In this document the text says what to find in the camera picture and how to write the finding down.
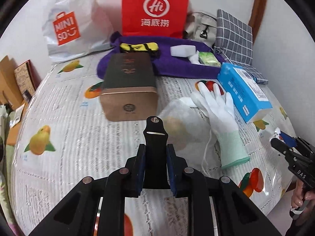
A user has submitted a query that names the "small printed packet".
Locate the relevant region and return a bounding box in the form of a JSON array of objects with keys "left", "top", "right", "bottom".
[{"left": 271, "top": 127, "right": 284, "bottom": 143}]

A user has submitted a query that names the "white work glove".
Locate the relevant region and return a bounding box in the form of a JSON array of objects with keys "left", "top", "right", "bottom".
[{"left": 191, "top": 81, "right": 251, "bottom": 170}]

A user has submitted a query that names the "black bar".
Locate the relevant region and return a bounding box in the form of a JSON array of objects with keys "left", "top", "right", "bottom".
[{"left": 143, "top": 116, "right": 170, "bottom": 190}]

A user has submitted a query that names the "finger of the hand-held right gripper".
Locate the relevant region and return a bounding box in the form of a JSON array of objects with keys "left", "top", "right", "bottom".
[
  {"left": 270, "top": 139, "right": 297, "bottom": 164},
  {"left": 281, "top": 131, "right": 315, "bottom": 154}
]

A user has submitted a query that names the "purple towel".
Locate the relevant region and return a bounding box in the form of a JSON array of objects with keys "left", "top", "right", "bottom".
[{"left": 97, "top": 31, "right": 229, "bottom": 79}]

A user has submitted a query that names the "grey fabric bag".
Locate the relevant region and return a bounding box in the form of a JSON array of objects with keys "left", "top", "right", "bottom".
[{"left": 183, "top": 12, "right": 218, "bottom": 45}]

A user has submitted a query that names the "brown patterned box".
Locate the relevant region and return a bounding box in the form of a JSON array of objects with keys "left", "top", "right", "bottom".
[{"left": 14, "top": 60, "right": 42, "bottom": 102}]

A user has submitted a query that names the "white mesh drawstring pouch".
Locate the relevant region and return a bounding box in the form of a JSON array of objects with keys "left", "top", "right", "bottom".
[{"left": 160, "top": 97, "right": 223, "bottom": 176}]

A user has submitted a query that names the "brown rectangular box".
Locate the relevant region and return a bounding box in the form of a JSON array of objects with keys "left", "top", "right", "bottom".
[{"left": 100, "top": 53, "right": 158, "bottom": 122}]

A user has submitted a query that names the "yellow black fabric strap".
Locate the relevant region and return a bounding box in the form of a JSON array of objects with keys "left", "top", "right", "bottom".
[{"left": 120, "top": 42, "right": 159, "bottom": 57}]

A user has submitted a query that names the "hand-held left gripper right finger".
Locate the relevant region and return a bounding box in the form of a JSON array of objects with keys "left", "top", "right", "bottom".
[{"left": 166, "top": 144, "right": 282, "bottom": 236}]

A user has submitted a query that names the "plain cardboard piece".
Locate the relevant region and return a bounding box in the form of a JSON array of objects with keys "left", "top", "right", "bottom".
[{"left": 0, "top": 55, "right": 19, "bottom": 105}]

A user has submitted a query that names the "white sponge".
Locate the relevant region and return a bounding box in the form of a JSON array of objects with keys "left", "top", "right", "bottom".
[{"left": 170, "top": 45, "right": 197, "bottom": 57}]

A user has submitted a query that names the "wooden door frame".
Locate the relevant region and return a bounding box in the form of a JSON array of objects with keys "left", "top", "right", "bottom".
[{"left": 248, "top": 0, "right": 269, "bottom": 31}]

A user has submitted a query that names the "white plastic shopping bag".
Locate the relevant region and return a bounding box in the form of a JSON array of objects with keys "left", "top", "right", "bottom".
[{"left": 42, "top": 0, "right": 116, "bottom": 63}]

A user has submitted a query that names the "floral fabric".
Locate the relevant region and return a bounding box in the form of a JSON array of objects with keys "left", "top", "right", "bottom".
[{"left": 0, "top": 104, "right": 27, "bottom": 236}]

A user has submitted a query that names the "grey checkered cloth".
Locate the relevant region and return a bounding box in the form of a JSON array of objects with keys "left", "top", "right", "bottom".
[{"left": 214, "top": 9, "right": 269, "bottom": 85}]

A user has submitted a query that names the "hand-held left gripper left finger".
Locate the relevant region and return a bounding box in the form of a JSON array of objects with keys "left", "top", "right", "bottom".
[{"left": 28, "top": 144, "right": 147, "bottom": 236}]

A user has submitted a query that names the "light green tissue pack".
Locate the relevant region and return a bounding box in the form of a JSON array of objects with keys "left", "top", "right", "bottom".
[{"left": 198, "top": 52, "right": 222, "bottom": 67}]

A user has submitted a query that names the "white crumpled tissue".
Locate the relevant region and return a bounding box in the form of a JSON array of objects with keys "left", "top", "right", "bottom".
[{"left": 189, "top": 51, "right": 201, "bottom": 65}]

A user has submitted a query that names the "fruit print tablecloth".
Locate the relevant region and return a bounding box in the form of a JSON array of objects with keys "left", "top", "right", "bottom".
[{"left": 11, "top": 54, "right": 297, "bottom": 236}]

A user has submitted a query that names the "person's right hand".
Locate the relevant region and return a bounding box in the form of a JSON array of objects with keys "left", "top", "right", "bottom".
[{"left": 290, "top": 179, "right": 315, "bottom": 212}]

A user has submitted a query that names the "blue cardboard box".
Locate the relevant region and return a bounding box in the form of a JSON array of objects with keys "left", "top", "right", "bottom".
[{"left": 217, "top": 63, "right": 273, "bottom": 124}]

